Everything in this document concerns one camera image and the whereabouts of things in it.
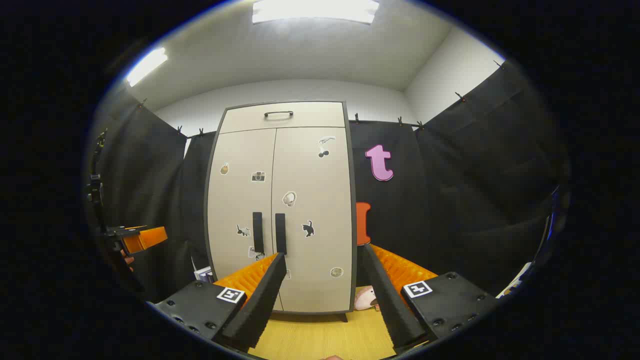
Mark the large ceiling light panel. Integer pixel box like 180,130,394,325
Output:
251,0,381,26

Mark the pink and white plush item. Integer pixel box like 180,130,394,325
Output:
354,285,379,312

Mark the beige double-door shoe cabinet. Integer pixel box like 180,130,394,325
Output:
204,100,357,323

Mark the white printed paper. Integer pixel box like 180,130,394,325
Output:
497,261,533,298

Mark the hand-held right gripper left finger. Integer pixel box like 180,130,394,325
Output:
147,252,288,353

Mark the beige cabinet door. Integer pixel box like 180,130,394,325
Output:
271,126,354,314
206,128,277,313

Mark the narrow ceiling light panel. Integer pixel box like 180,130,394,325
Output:
125,47,169,88

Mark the beige cabinet drawer with handle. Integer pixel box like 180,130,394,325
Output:
219,101,347,134

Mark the black backdrop cloth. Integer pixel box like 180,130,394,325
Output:
90,60,571,306

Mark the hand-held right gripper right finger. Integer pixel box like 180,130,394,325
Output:
357,243,501,355

